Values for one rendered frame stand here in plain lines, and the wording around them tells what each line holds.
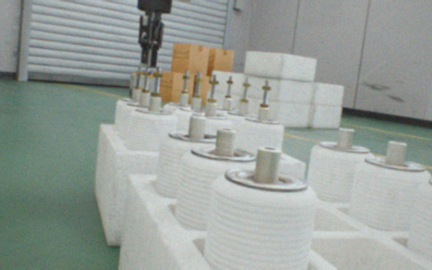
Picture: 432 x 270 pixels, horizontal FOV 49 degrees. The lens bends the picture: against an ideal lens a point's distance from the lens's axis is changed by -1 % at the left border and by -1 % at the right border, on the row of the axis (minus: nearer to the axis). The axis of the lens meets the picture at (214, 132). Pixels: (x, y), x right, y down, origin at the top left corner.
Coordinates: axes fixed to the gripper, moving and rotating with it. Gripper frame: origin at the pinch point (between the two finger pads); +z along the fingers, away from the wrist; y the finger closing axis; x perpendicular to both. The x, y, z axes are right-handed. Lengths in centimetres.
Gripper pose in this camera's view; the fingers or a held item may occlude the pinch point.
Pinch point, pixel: (148, 61)
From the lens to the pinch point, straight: 107.8
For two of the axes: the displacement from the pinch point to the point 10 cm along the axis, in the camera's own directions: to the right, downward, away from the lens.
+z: -1.1, 9.9, 1.2
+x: 9.9, 1.3, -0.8
